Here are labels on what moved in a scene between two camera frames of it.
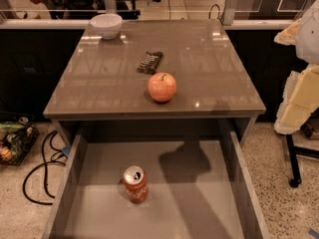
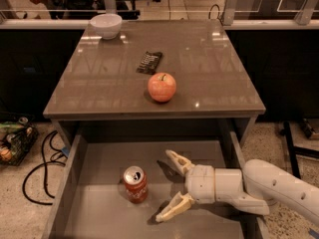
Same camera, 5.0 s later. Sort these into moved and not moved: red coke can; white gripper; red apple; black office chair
Moved: white gripper
Not moved: black office chair; red coke can; red apple
